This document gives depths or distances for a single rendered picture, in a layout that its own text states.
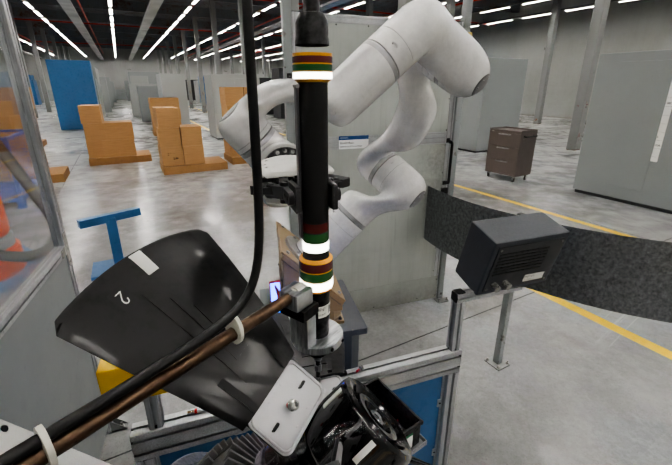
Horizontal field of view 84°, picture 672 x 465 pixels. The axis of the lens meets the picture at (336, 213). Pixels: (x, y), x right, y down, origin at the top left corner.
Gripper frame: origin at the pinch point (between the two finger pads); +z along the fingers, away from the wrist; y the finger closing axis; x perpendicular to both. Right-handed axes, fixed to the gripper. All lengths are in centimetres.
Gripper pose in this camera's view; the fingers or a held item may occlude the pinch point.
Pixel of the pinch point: (312, 195)
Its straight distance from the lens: 45.8
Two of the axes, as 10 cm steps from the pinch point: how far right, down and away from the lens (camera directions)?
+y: -9.4, 1.1, -3.2
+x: 0.0, -9.5, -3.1
